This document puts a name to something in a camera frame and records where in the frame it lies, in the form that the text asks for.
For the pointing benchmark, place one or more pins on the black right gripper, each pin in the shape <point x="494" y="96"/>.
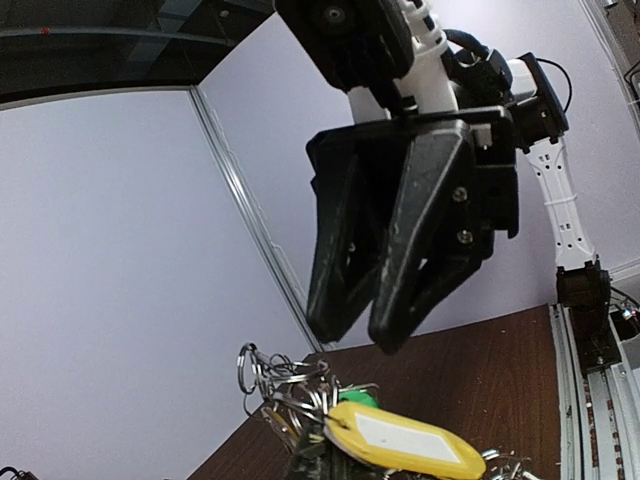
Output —
<point x="417" y="201"/>

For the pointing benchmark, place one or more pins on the green tagged key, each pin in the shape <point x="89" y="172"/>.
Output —
<point x="362" y="396"/>

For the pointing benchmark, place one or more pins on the red handled keyring with keys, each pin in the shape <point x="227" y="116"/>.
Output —
<point x="296" y="398"/>

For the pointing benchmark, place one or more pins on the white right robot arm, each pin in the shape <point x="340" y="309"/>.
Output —
<point x="482" y="77"/>

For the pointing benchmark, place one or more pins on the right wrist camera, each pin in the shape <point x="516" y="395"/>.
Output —
<point x="386" y="56"/>

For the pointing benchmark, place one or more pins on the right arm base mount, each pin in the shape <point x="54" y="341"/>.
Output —
<point x="586" y="293"/>

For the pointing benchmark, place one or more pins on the right aluminium frame post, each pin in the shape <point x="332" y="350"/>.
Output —
<point x="252" y="215"/>

